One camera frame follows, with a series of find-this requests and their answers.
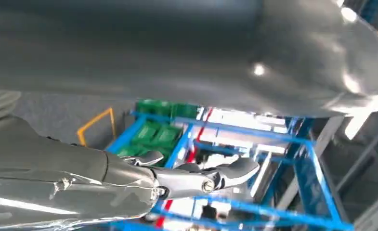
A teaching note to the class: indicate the white curved plastic part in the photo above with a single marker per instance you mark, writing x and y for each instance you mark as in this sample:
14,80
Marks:
219,160

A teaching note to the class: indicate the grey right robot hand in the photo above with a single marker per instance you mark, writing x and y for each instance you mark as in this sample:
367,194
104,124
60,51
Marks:
176,47

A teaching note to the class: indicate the blue metal rack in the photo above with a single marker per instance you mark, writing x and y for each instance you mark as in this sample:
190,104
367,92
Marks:
303,165

